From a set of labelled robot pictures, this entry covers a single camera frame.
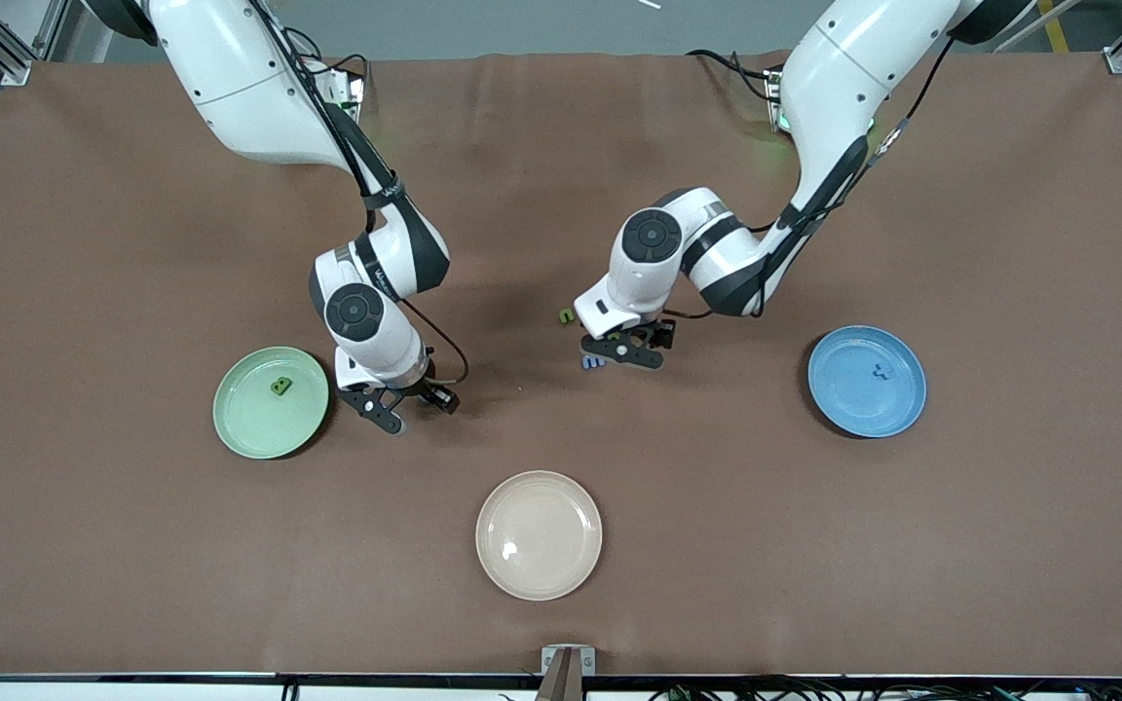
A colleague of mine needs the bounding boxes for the brown table mat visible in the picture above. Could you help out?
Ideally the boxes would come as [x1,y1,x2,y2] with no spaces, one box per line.
[0,49,1122,680]

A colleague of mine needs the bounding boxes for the metal base connector box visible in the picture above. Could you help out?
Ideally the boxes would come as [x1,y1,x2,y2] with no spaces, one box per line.
[327,66,367,110]

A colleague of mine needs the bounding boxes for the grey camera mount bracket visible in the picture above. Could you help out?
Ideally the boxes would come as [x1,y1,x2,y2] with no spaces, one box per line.
[534,645,597,701]

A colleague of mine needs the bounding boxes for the beige plate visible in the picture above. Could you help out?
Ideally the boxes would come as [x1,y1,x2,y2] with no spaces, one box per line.
[475,470,604,602]

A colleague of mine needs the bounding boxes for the black base cable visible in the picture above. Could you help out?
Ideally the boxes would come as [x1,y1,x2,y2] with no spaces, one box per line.
[686,49,778,106]

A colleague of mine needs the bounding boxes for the light green plate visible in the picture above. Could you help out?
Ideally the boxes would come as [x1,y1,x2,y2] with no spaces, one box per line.
[212,346,330,461]

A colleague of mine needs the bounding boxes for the blue plate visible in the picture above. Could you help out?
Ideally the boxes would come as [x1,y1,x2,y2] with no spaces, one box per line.
[807,325,928,439]

